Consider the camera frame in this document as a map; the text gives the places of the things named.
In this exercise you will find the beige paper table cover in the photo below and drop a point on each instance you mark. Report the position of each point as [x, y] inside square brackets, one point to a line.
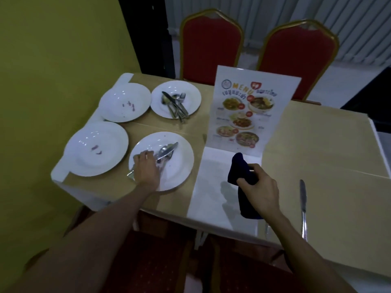
[323, 143]

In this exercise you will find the folded laminated food menu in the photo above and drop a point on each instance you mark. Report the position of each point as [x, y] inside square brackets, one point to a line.
[244, 118]

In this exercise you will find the red food scraps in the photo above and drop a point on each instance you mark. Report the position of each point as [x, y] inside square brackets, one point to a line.
[131, 105]
[96, 149]

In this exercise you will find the steel table knife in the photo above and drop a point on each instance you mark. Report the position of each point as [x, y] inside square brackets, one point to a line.
[171, 100]
[171, 148]
[303, 198]

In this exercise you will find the white pleated curtain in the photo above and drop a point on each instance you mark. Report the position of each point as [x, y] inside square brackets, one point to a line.
[351, 21]

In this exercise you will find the person's left fingers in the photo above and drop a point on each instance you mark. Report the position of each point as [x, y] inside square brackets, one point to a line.
[144, 158]

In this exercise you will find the steel fork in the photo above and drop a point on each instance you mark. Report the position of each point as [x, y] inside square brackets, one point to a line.
[130, 175]
[182, 97]

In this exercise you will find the red gold-framed banquet chair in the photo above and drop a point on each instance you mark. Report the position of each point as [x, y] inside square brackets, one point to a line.
[210, 45]
[299, 60]
[152, 262]

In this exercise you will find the white deep plate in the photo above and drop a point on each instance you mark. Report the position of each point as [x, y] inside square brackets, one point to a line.
[91, 161]
[122, 96]

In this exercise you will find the person's right forearm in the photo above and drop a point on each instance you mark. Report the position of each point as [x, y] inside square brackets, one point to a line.
[301, 256]

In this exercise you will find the person's right hand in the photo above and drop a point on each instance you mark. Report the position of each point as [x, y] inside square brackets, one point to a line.
[262, 193]

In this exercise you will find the person's left hand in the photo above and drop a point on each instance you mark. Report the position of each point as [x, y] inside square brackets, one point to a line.
[148, 175]

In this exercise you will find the person's right thumb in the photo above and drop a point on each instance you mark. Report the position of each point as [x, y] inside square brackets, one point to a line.
[243, 181]

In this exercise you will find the dark blue cloth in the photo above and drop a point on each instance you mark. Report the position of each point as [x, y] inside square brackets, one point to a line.
[238, 167]

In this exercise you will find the white flat plate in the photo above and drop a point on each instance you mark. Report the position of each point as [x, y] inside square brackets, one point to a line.
[181, 161]
[192, 100]

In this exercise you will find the person's left forearm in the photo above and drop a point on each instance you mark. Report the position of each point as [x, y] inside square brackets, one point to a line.
[91, 241]

